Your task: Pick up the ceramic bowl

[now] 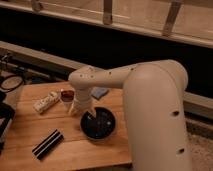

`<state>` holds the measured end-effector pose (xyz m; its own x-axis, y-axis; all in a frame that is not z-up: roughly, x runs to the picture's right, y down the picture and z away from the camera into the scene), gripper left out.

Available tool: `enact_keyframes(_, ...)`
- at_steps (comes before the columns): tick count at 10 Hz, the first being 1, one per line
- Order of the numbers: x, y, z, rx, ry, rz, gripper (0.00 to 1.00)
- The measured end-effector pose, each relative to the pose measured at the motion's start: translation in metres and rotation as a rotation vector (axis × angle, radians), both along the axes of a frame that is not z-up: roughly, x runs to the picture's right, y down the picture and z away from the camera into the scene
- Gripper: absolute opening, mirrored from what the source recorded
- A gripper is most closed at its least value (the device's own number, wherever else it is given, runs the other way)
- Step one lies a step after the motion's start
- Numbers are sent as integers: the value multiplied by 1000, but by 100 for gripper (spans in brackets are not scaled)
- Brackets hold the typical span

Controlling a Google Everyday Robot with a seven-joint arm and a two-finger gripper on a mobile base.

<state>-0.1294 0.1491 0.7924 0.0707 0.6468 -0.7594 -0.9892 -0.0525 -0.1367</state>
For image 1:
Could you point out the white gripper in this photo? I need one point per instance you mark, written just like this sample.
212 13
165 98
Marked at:
80 106

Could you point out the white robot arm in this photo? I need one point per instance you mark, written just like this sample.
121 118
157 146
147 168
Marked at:
153 110

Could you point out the black ceramic bowl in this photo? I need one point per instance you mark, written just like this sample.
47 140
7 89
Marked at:
99 126

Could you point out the red topped small cup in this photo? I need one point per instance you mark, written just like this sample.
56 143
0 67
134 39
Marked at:
66 97

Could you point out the black striped rectangular block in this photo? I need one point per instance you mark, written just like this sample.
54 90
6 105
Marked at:
47 145

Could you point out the wooden board table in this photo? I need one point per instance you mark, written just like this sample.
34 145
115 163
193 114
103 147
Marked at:
75 152

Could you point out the black equipment at left edge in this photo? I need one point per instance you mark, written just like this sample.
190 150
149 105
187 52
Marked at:
6 116

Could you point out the round black framed mirror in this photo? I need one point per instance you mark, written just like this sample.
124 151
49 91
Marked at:
11 82

